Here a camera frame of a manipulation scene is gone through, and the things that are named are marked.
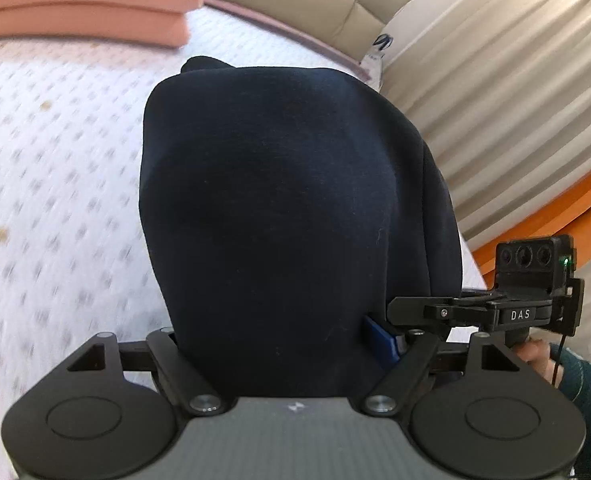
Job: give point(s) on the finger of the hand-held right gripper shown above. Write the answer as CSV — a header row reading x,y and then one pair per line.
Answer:
x,y
425,310

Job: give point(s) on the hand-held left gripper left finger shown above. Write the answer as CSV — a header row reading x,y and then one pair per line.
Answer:
x,y
165,346

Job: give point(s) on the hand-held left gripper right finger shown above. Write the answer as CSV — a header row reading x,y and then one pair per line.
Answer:
x,y
378,337

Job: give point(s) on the dark navy garment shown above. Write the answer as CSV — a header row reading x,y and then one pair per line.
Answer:
x,y
285,220

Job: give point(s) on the person's right hand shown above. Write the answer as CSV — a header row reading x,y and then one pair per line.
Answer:
x,y
535,357

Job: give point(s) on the beige pleated curtain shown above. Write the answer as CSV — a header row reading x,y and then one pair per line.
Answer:
x,y
500,85

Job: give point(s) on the white dotted mattress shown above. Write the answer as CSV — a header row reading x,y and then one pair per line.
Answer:
x,y
55,185

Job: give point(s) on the white bag with blue print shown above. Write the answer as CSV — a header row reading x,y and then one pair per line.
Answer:
x,y
378,57

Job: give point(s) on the mauve bed edge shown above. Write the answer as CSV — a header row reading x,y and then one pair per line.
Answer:
x,y
295,30

